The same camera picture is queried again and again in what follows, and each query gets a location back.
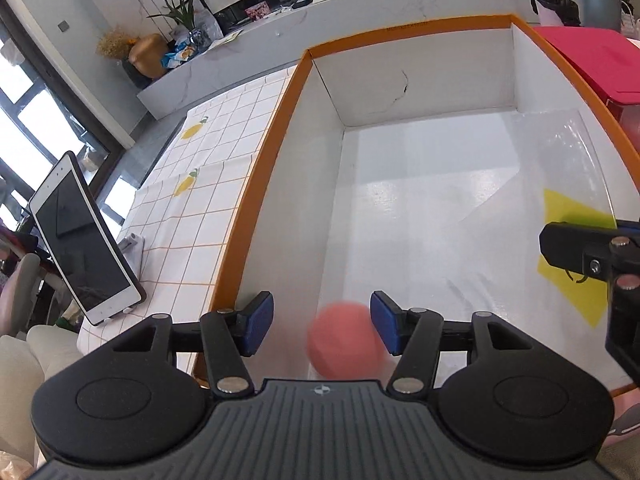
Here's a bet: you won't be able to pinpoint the pink garment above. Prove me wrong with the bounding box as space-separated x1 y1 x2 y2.
602 385 640 451

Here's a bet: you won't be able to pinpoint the beige cloth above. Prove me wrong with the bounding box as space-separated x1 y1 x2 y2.
0 325 84 467

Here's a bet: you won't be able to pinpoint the golden vase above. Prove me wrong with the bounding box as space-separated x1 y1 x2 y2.
127 33 170 80

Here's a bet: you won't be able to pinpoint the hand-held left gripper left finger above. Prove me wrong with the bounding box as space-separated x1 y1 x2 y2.
114 291 275 396

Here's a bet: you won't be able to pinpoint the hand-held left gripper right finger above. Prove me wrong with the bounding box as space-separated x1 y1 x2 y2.
369 290 534 395

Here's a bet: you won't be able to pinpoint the pink bin with black bag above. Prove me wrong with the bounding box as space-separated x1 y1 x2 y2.
530 0 582 29

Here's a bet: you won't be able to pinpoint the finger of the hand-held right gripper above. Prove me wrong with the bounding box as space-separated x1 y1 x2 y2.
539 219 640 387

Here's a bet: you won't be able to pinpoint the white tablet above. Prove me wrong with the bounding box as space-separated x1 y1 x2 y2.
28 151 147 327

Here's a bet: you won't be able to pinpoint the grey chair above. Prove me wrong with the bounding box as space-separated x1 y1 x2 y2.
0 252 44 337

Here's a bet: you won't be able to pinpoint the green potted plant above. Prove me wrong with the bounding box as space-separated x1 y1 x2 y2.
147 0 202 32

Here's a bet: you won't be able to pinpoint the orange-rimmed white cardboard box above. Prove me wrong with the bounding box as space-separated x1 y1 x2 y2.
192 14 640 397

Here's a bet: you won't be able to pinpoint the dried yellow flowers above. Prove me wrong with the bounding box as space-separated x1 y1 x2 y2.
96 27 139 61

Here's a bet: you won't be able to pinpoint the clear plastic bag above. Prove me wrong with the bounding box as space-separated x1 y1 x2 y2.
193 7 224 43

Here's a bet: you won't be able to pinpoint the checked lemon-print tablecloth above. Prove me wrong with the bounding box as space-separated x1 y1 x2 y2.
76 76 302 377

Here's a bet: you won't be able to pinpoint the yellow paper sheet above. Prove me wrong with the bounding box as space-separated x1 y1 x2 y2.
536 188 617 329

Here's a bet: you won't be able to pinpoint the red box lid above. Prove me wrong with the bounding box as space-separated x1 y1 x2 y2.
532 25 640 157

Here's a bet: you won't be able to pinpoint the pink soft ball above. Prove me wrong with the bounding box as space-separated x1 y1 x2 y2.
306 301 389 381

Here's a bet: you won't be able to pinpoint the white marble television counter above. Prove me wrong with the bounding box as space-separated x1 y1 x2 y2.
137 0 593 122

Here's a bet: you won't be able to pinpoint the blue snack bags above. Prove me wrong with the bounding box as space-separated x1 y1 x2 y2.
162 42 199 69

